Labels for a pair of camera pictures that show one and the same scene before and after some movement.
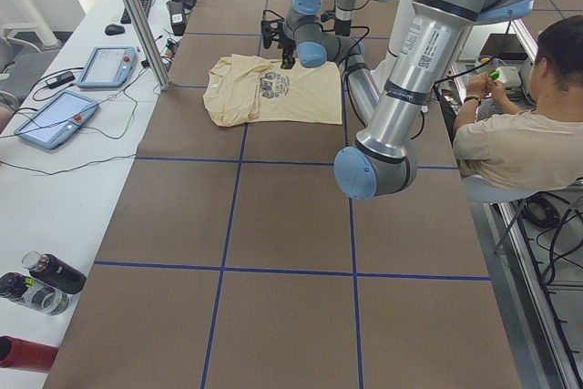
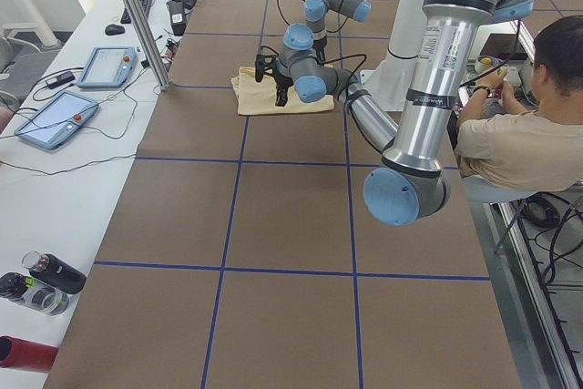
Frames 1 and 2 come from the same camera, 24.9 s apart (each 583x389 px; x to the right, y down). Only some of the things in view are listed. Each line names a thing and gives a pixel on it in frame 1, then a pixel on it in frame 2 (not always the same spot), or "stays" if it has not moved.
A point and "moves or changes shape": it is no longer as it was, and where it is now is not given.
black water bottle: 55,271 stays
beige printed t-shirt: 248,87 moves or changes shape
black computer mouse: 112,29 stays
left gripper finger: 287,60 to 281,95
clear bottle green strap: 35,294 stays
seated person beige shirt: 500,147 stays
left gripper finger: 290,60 to 283,95
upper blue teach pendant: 107,67 stays
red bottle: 26,355 stays
